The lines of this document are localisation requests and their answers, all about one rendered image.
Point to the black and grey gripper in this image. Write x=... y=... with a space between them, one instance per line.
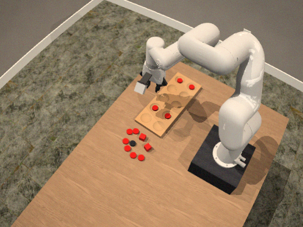
x=158 y=77

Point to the red cube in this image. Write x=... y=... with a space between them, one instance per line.
x=147 y=147
x=142 y=137

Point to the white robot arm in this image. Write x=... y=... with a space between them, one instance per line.
x=239 y=118

